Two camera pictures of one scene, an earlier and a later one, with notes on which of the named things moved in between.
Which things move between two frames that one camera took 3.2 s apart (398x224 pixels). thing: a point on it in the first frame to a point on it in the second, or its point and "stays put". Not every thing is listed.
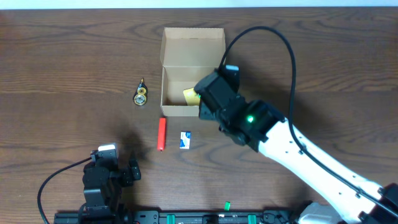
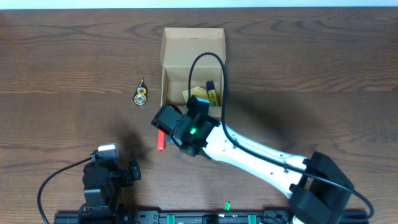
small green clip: [227, 206] stays put
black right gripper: [204, 113] to [176, 142]
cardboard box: [188, 56] stays put
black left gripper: [137, 173] stays put
